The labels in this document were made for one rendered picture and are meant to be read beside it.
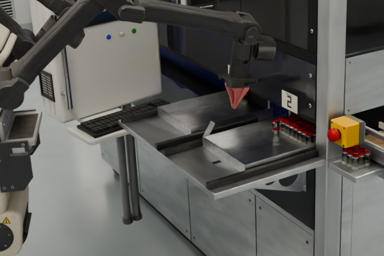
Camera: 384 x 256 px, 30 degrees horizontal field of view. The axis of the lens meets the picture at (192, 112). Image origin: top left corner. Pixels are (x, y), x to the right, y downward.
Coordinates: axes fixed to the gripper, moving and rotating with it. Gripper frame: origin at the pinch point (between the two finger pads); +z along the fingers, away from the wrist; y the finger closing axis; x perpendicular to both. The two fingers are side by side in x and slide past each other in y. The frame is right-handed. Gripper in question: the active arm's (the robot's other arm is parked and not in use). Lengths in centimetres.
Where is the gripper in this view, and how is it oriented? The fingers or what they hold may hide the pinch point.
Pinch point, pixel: (234, 105)
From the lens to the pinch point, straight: 215.3
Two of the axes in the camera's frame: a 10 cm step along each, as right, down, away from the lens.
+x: -4.9, -3.0, 8.1
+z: -1.1, 9.5, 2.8
